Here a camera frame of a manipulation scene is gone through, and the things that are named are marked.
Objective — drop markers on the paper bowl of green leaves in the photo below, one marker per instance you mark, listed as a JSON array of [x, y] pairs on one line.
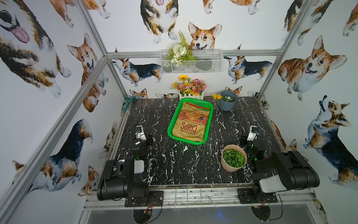
[[233, 158]]

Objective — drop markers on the green plastic basket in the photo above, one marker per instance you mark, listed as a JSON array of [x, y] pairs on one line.
[[177, 111]]

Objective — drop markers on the tan balsamico tomato chips bag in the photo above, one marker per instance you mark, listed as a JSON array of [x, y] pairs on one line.
[[191, 122]]

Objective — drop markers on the colourful flowers in white fence planter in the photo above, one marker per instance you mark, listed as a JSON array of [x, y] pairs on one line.
[[190, 88]]

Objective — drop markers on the white wire wall basket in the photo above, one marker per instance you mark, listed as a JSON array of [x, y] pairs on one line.
[[208, 61]]

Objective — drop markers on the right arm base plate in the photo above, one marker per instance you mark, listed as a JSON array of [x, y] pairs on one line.
[[255, 195]]

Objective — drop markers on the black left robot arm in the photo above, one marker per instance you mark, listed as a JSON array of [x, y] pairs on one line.
[[118, 177]]

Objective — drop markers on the blue pot with yellow flowers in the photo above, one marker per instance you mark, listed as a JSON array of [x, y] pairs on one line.
[[227, 100]]

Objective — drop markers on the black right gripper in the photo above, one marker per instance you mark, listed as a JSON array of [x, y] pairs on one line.
[[247, 141]]

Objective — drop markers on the white green artificial plant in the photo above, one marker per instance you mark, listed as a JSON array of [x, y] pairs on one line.
[[180, 54]]

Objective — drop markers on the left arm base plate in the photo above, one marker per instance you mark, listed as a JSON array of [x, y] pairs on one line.
[[155, 198]]

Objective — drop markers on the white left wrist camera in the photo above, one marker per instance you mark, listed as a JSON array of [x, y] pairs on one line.
[[139, 132]]

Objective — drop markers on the teal green cloth item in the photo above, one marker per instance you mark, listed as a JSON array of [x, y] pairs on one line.
[[128, 102]]

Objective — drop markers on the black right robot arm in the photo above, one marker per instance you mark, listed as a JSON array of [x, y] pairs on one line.
[[276, 171]]

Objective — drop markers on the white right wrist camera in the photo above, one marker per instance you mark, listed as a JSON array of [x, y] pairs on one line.
[[253, 132]]

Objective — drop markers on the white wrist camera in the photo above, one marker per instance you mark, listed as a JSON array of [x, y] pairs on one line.
[[253, 132], [139, 132]]

